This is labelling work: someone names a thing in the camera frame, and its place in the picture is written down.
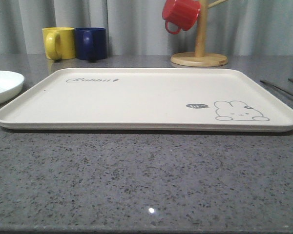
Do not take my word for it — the white round plate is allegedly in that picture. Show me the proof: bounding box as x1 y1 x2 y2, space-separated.
0 70 25 104

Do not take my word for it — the beige rabbit serving tray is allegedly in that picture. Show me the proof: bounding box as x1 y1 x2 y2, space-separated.
0 68 293 132

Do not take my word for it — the wooden mug tree stand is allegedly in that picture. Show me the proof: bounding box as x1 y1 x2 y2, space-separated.
170 0 228 67

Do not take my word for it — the grey curtain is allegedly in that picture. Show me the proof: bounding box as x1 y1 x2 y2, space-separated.
0 0 293 56

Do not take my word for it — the dark blue mug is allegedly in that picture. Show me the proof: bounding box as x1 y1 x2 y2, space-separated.
74 27 107 60

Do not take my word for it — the red mug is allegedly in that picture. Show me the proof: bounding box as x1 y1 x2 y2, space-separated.
162 0 201 35

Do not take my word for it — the yellow mug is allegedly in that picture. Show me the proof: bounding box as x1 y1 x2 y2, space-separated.
42 27 76 60

